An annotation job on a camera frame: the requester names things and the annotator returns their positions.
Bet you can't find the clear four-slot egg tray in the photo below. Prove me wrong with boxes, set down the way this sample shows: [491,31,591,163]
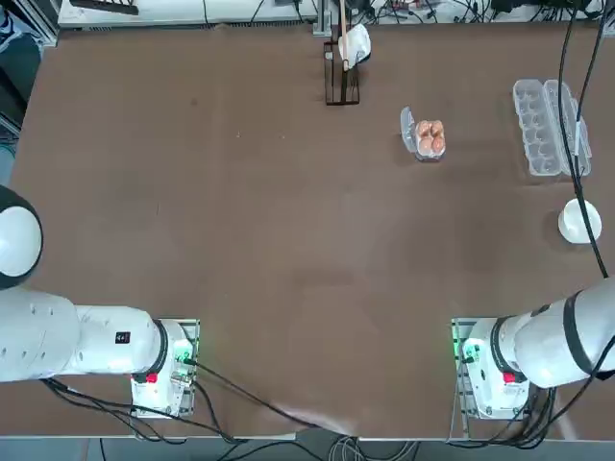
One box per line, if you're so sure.
[399,106,448,163]

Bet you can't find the clear twelve-slot egg tray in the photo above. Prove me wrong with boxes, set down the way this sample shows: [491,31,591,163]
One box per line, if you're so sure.
[511,79,592,178]

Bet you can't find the grey power adapter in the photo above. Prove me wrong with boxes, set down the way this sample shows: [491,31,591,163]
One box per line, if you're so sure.
[295,428,338,448]

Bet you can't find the wooden rod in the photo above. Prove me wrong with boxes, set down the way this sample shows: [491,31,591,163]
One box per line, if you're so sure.
[338,0,351,72]

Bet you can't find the white side shelf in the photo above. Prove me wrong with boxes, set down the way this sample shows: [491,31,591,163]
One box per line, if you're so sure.
[57,0,318,26]

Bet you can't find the white round bowl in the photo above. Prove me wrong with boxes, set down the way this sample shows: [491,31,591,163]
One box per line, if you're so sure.
[556,198,603,245]

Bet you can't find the black slotted rack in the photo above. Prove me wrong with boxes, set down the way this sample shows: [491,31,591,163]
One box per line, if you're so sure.
[69,0,141,16]

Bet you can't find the black wire cup rack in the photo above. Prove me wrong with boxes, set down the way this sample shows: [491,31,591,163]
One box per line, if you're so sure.
[322,40,362,107]

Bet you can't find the black table cable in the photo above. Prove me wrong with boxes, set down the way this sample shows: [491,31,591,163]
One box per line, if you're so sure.
[184,357,359,438]

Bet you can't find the aluminium camera post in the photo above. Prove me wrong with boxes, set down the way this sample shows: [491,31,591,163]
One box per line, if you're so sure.
[312,0,333,36]

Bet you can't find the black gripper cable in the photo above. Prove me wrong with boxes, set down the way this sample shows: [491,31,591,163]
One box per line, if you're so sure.
[556,0,611,279]

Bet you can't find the aluminium frame profile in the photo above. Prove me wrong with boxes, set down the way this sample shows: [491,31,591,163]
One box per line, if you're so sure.
[32,0,61,48]

